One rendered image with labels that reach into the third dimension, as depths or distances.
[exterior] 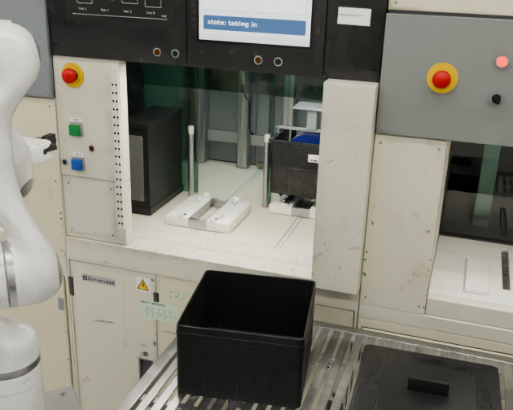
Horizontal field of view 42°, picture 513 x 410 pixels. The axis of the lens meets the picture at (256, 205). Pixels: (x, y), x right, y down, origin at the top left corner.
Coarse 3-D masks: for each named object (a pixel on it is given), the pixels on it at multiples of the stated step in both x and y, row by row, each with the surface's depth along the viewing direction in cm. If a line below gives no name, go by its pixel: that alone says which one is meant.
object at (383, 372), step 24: (384, 360) 145; (408, 360) 145; (432, 360) 146; (456, 360) 146; (360, 384) 137; (384, 384) 137; (408, 384) 135; (432, 384) 133; (456, 384) 138; (480, 384) 138; (360, 408) 129; (384, 408) 130; (408, 408) 130; (432, 408) 130; (456, 408) 130; (480, 408) 131
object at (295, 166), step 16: (288, 128) 220; (304, 128) 220; (272, 144) 214; (288, 144) 212; (304, 144) 211; (272, 160) 216; (288, 160) 214; (304, 160) 213; (272, 176) 218; (288, 176) 216; (304, 176) 214; (272, 192) 220; (288, 192) 218; (304, 192) 216
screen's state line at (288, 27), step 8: (208, 16) 163; (216, 16) 163; (224, 16) 162; (232, 16) 162; (208, 24) 164; (216, 24) 164; (224, 24) 163; (232, 24) 162; (240, 24) 162; (248, 24) 161; (256, 24) 160; (264, 24) 160; (272, 24) 159; (280, 24) 159; (288, 24) 158; (296, 24) 157; (304, 24) 157; (256, 32) 161; (264, 32) 160; (272, 32) 160; (280, 32) 159; (288, 32) 159; (296, 32) 158; (304, 32) 158
